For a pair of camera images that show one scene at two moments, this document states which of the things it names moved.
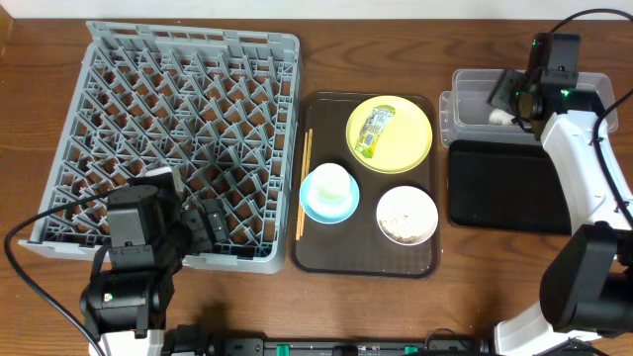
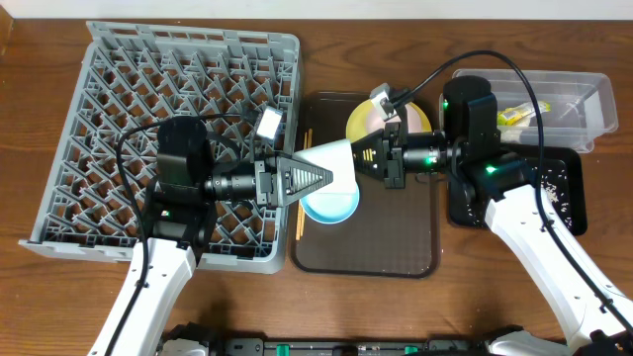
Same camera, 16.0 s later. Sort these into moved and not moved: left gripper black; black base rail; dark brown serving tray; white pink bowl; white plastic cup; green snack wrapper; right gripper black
Moved: left gripper black; white pink bowl; right gripper black; white plastic cup; green snack wrapper
Not moved: black base rail; dark brown serving tray
